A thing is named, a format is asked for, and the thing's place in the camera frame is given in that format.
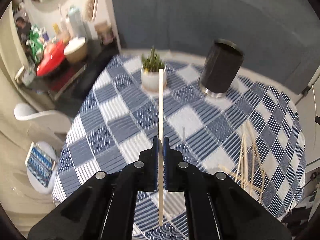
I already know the dark side shelf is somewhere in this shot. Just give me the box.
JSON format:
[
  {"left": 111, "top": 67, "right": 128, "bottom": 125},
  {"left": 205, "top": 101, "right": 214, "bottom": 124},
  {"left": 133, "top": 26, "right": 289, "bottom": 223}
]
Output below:
[{"left": 53, "top": 40, "right": 119, "bottom": 116}]

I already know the beige bowl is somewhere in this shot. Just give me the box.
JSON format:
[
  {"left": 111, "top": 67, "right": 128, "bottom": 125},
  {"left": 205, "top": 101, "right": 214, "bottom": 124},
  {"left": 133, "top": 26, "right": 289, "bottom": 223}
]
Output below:
[{"left": 63, "top": 37, "right": 87, "bottom": 64}]

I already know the blue white checkered tablecloth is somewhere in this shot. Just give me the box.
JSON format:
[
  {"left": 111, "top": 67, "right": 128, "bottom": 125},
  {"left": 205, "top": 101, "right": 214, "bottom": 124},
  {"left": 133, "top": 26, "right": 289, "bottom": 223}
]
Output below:
[{"left": 51, "top": 54, "right": 307, "bottom": 240}]

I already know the black cylindrical utensil holder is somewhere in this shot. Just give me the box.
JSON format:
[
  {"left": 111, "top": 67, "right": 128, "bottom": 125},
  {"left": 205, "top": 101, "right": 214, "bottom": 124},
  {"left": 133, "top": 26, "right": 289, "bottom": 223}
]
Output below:
[{"left": 199, "top": 39, "right": 244, "bottom": 98}]

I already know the wooden chopstick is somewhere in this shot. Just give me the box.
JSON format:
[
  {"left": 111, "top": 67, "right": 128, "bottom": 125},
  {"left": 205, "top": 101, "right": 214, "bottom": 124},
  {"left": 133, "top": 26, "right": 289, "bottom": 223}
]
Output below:
[{"left": 158, "top": 69, "right": 164, "bottom": 226}]

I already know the red pot lid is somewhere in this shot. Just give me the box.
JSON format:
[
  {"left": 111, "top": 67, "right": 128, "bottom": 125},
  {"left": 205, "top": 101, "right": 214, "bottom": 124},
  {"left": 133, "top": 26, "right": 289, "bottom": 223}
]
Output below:
[{"left": 36, "top": 40, "right": 65, "bottom": 76}]

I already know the small potted succulent plant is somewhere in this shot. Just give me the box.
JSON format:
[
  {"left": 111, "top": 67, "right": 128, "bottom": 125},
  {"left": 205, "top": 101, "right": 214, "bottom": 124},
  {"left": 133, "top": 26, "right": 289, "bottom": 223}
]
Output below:
[{"left": 141, "top": 47, "right": 167, "bottom": 93}]

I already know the white chair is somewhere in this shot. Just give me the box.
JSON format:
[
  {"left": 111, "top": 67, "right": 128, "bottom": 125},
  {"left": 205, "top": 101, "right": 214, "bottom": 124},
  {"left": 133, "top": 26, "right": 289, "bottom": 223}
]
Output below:
[{"left": 14, "top": 103, "right": 72, "bottom": 133}]

